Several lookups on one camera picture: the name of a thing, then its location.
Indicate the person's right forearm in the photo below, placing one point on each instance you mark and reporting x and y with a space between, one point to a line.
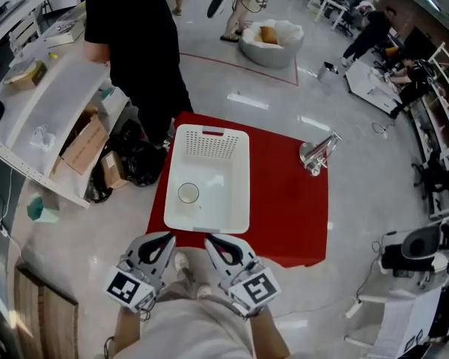
269 335

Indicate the large cardboard box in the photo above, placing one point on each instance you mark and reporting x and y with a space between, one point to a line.
86 144

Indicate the white power strip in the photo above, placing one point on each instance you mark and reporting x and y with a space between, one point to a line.
353 309
2 227

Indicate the person's left forearm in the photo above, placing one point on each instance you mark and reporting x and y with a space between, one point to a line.
127 331

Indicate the white metal shelf rack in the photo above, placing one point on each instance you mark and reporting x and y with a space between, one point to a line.
60 88

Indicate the person's white shirt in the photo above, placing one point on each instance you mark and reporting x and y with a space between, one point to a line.
194 331

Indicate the clear glass cup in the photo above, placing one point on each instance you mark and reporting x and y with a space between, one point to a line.
189 194

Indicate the table with white cloth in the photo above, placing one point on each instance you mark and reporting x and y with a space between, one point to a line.
404 324

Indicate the silver waste bin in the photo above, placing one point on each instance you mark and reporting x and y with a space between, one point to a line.
327 75

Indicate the white carton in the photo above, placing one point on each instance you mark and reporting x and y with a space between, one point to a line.
65 32

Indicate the wooden board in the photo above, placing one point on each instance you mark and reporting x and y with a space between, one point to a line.
45 320

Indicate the person's right shoe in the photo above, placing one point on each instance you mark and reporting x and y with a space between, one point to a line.
204 291

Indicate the small cardboard box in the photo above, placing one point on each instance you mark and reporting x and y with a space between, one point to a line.
114 170

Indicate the black backpack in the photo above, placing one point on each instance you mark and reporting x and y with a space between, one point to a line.
404 260

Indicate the large black plastic bag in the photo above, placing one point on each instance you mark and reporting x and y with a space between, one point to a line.
142 159

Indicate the grey round appliance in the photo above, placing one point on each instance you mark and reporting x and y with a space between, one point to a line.
430 238

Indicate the white low cabinet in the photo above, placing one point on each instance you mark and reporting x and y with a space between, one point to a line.
370 88

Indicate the grey beanbag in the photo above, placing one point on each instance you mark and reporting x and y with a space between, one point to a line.
273 54

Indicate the white plastic basket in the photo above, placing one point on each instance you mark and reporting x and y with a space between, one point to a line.
209 200

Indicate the small black plastic bag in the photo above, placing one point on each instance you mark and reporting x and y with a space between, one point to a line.
97 189

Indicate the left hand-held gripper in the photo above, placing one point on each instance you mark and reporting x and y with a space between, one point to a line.
125 286

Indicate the orange cushion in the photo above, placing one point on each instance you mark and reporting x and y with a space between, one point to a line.
269 36

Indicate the person's shoe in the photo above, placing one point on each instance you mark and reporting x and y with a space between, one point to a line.
204 291
181 262

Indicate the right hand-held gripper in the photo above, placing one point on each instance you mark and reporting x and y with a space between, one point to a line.
254 290

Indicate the black office chair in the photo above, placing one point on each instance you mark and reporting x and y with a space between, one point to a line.
437 178

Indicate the person's tan trousers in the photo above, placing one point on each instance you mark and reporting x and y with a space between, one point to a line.
183 288

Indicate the person's left shoe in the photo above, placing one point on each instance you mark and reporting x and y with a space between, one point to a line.
181 262

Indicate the teal waste bin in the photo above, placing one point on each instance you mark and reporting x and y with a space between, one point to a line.
41 211

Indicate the red tablecloth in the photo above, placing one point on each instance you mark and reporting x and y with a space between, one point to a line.
284 208

